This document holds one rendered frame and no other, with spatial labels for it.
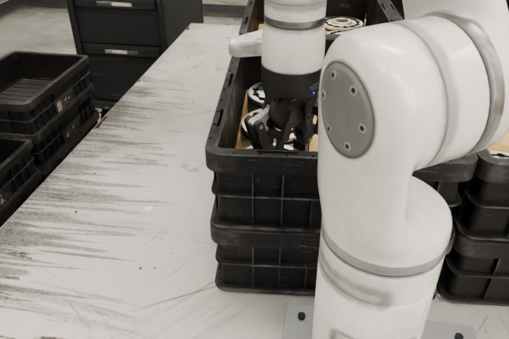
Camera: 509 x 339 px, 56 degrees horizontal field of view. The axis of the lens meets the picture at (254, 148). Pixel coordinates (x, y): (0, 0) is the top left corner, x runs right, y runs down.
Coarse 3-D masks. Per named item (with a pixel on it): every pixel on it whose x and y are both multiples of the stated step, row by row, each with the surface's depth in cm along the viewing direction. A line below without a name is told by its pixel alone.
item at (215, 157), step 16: (224, 80) 69; (224, 96) 64; (224, 112) 60; (208, 144) 54; (208, 160) 53; (224, 160) 52; (240, 160) 52; (256, 160) 52; (272, 160) 52; (288, 160) 52; (304, 160) 52; (464, 160) 51; (416, 176) 52; (432, 176) 52; (448, 176) 52; (464, 176) 51
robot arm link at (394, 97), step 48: (336, 48) 28; (384, 48) 25; (432, 48) 26; (336, 96) 28; (384, 96) 25; (432, 96) 25; (480, 96) 26; (336, 144) 30; (384, 144) 26; (432, 144) 26; (336, 192) 32; (384, 192) 28; (432, 192) 35; (336, 240) 33; (384, 240) 29; (432, 240) 31
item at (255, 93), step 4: (256, 84) 84; (260, 84) 84; (252, 88) 83; (256, 88) 83; (260, 88) 83; (248, 92) 81; (252, 92) 81; (256, 92) 82; (260, 92) 81; (248, 96) 81; (252, 96) 80; (256, 96) 81; (260, 96) 80; (264, 96) 80; (252, 100) 79; (256, 100) 79; (260, 100) 79; (260, 104) 78
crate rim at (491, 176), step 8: (480, 152) 52; (488, 152) 52; (480, 160) 52; (488, 160) 51; (496, 160) 51; (504, 160) 51; (480, 168) 52; (488, 168) 51; (496, 168) 51; (504, 168) 50; (480, 176) 52; (488, 176) 52; (496, 176) 51; (504, 176) 51
